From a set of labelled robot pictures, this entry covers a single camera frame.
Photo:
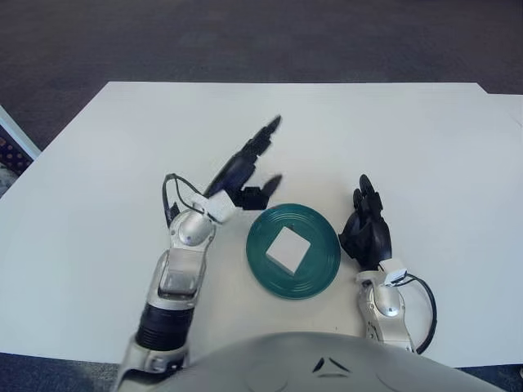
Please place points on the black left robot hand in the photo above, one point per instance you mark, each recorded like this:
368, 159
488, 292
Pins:
235, 173

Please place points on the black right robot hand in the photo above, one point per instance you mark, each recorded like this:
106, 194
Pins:
372, 237

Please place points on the white square charger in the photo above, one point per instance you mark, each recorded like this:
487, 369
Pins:
288, 247

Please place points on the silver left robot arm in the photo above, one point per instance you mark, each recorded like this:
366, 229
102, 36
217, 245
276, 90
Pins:
180, 277

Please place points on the teal ribbed plate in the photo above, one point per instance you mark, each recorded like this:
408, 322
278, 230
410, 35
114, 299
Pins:
323, 265

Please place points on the grey robot torso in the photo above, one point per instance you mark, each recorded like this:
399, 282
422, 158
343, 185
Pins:
327, 367

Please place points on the white board edge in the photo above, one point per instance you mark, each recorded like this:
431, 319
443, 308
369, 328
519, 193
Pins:
18, 134

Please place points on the dark patterned rug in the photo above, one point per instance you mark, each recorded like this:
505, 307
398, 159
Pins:
10, 163

